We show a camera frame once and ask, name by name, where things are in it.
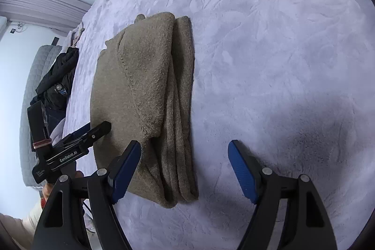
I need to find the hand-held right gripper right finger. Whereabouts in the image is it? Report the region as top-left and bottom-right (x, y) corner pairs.
(228, 139), (338, 250)

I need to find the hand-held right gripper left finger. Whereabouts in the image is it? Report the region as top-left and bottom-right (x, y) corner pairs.
(32, 140), (142, 250)

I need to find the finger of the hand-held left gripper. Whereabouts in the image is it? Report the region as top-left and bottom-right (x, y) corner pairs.
(61, 123), (92, 146)
(63, 121), (112, 149)

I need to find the brown knit sweater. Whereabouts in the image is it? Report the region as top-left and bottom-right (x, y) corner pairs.
(90, 12), (200, 209)

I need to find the person's left forearm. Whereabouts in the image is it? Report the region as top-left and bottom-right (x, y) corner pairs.
(0, 202), (45, 250)

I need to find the person's left hand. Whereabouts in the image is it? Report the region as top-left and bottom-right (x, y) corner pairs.
(41, 169), (85, 207)

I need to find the black hooded jacket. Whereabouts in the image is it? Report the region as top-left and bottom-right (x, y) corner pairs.
(34, 46), (80, 113)

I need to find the pale pink cloth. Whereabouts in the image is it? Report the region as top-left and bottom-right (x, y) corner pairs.
(62, 22), (86, 47)

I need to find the lavender fleece blanket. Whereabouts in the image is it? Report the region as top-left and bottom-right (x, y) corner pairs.
(62, 0), (375, 250)

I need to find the grey pleated curtain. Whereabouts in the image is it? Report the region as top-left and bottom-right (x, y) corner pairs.
(0, 0), (92, 32)

